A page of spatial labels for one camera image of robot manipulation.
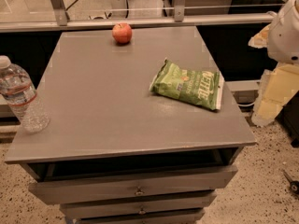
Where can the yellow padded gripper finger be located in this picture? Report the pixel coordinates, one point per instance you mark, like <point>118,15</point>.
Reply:
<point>276,89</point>
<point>260,40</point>

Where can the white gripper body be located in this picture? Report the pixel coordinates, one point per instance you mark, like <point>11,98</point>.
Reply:
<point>285,41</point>

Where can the green jalapeno chip bag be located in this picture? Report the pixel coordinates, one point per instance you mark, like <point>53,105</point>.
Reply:
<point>200,88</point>

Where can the red apple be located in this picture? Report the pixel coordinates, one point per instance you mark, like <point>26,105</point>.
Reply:
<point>122,33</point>

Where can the metal window railing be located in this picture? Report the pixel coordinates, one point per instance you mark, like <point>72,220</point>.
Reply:
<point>63,15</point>

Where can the black caster wheel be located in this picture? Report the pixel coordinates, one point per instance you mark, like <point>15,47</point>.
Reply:
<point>294,185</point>

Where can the bottom grey drawer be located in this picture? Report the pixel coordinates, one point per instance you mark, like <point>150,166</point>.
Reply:
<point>187,216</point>

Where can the grey drawer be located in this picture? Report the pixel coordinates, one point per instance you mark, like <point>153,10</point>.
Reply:
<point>140,205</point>
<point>187,216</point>
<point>136,185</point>

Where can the middle grey drawer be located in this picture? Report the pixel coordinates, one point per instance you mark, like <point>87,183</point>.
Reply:
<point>140,205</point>

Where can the top grey drawer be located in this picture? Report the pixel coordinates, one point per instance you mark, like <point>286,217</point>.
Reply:
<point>136,185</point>

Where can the clear plastic water bottle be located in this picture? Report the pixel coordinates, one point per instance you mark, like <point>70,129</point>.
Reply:
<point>20,93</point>

